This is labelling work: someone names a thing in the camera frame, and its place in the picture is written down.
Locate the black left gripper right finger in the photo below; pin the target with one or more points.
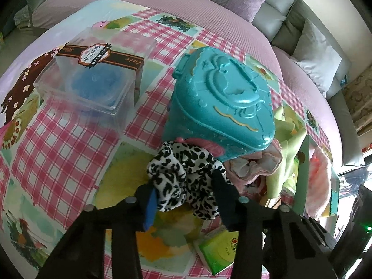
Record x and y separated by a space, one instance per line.
279 240

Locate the pink fluffy towel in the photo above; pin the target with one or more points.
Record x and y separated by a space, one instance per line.
319 184

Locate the leopard print scrunchie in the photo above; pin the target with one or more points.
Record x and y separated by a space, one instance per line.
182 173

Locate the green tissue pack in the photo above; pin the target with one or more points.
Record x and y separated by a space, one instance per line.
217 249

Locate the pink patterned cloth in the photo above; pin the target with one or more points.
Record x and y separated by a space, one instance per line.
244 170

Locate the teal shallow cardboard box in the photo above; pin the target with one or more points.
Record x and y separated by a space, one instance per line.
303 182

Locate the light green cloth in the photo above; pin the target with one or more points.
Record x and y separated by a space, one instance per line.
290 133

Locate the colourful checked tablecloth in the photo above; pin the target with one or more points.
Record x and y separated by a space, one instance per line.
51 167

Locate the pink sofa seat cover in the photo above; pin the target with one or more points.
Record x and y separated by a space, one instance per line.
234 29

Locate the teal plastic toy case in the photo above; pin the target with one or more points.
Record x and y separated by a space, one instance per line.
219 104

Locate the beige patterned curtain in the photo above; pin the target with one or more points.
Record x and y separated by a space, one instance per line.
357 94

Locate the clear plastic box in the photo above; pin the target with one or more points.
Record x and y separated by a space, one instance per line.
94 79

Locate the light grey cushion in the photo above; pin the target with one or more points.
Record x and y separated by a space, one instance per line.
316 57

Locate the grey sofa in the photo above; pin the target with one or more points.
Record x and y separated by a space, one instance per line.
279 35

